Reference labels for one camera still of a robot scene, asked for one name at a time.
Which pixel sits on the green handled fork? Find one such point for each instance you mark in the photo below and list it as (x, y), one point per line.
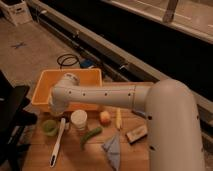
(89, 135)

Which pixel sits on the red yellow apple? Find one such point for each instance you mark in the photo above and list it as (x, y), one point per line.
(105, 118)

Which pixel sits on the blue sponge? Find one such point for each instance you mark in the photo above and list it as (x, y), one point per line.
(139, 113)

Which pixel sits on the white handled brush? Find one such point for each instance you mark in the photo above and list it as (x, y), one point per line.
(57, 144)

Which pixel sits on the blue grey cloth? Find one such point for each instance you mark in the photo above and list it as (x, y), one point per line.
(112, 150)

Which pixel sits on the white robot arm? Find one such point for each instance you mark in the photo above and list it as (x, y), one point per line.
(174, 133)

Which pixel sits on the white cardboard box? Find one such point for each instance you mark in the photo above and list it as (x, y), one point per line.
(17, 14)

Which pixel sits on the green plastic cup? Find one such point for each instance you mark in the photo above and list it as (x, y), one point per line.
(50, 127)

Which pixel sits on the yellow plastic bin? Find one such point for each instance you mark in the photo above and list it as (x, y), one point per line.
(48, 78)

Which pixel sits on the black chair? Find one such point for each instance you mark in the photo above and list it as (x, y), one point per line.
(13, 120)

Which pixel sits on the yellow banana piece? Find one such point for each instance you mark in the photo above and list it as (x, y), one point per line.
(118, 119)

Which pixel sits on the white paper cup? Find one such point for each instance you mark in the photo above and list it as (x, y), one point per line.
(79, 119)

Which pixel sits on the blue object on floor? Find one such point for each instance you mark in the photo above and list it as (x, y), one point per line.
(87, 64)

